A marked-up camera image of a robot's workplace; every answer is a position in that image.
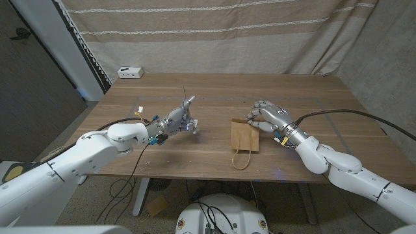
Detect white floor platform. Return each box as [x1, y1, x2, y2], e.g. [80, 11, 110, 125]
[0, 161, 88, 228]

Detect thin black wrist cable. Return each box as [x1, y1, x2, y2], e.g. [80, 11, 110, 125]
[321, 174, 381, 234]
[94, 142, 152, 225]

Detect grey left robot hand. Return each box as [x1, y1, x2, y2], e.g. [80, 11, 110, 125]
[146, 94, 200, 146]

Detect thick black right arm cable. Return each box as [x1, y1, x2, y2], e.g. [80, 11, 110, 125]
[294, 109, 416, 142]

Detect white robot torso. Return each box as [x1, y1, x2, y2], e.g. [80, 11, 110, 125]
[175, 194, 270, 234]

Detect brown paper bag with handles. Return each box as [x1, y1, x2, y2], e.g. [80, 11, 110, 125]
[230, 118, 260, 171]

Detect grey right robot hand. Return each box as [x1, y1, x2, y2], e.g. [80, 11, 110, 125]
[246, 99, 309, 147]

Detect door handle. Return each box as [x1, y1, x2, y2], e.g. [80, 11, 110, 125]
[9, 27, 33, 41]

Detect black round floor fan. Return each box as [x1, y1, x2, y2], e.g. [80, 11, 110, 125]
[148, 177, 172, 192]

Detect grey backdrop cloth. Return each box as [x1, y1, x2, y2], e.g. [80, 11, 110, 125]
[311, 0, 416, 146]

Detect white power strip box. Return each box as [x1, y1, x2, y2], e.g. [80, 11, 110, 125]
[117, 66, 145, 79]

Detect grey scissors with orange handles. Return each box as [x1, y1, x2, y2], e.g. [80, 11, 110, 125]
[183, 86, 196, 126]

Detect small brown floor paper bag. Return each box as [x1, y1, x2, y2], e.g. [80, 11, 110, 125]
[145, 194, 170, 218]

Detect white table leg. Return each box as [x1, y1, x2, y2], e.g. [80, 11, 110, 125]
[132, 177, 151, 217]

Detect grey table leg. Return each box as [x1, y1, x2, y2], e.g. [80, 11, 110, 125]
[298, 182, 319, 226]

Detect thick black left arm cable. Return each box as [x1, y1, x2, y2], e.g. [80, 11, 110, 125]
[32, 116, 147, 163]

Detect beige striped curtain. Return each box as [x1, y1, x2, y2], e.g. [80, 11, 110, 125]
[60, 0, 380, 85]

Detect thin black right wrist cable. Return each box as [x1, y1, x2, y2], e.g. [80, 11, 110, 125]
[321, 174, 381, 234]

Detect thin black left wrist cable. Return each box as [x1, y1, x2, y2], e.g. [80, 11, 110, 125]
[94, 142, 152, 225]

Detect black torso cable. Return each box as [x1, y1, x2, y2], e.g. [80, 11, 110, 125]
[198, 200, 235, 234]

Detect white door frame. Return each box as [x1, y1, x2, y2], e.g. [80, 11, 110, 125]
[9, 0, 105, 101]

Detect dark textured door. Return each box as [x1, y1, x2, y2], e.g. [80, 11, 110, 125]
[0, 0, 88, 163]

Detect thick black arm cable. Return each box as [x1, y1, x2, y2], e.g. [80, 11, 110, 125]
[294, 109, 416, 142]
[32, 116, 147, 163]

